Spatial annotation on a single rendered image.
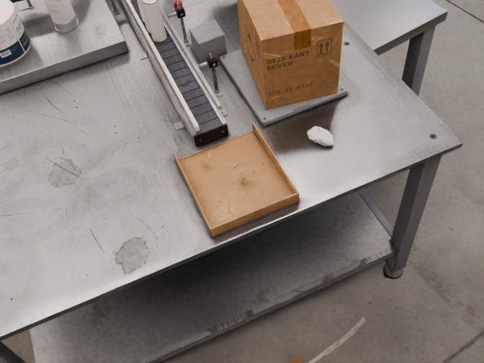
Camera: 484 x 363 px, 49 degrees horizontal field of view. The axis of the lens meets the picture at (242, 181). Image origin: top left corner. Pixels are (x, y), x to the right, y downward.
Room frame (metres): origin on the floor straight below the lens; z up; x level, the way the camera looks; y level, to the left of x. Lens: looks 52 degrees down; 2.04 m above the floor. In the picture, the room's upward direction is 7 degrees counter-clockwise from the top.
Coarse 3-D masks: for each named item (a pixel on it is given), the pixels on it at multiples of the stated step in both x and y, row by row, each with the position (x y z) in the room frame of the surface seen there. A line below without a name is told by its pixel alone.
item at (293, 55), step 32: (256, 0) 1.38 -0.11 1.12; (288, 0) 1.36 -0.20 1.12; (320, 0) 1.34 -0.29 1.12; (256, 32) 1.23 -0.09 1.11; (288, 32) 1.21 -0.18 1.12; (320, 32) 1.22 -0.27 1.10; (256, 64) 1.26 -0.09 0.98; (288, 64) 1.20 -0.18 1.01; (320, 64) 1.22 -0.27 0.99; (288, 96) 1.20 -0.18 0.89; (320, 96) 1.22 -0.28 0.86
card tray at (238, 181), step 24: (240, 144) 1.08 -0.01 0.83; (264, 144) 1.05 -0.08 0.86; (192, 168) 1.01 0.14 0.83; (216, 168) 1.00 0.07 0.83; (240, 168) 0.99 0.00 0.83; (264, 168) 0.98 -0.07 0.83; (192, 192) 0.89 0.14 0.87; (216, 192) 0.91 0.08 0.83; (240, 192) 0.90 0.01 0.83; (264, 192) 0.89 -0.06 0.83; (288, 192) 0.88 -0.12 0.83; (216, 216) 0.83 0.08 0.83; (240, 216) 0.79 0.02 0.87
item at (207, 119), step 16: (160, 48) 1.53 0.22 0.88; (176, 48) 1.52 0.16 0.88; (176, 64) 1.43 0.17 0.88; (176, 80) 1.35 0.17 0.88; (192, 80) 1.34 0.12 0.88; (176, 96) 1.28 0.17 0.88; (192, 96) 1.27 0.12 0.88; (192, 112) 1.19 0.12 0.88; (208, 112) 1.18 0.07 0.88; (208, 128) 1.12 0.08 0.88
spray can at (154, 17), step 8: (144, 0) 1.57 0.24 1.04; (152, 0) 1.57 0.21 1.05; (152, 8) 1.56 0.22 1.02; (152, 16) 1.56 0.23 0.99; (160, 16) 1.57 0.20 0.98; (152, 24) 1.56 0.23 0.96; (160, 24) 1.56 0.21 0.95; (152, 32) 1.57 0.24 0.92; (160, 32) 1.56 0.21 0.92; (160, 40) 1.56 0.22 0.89
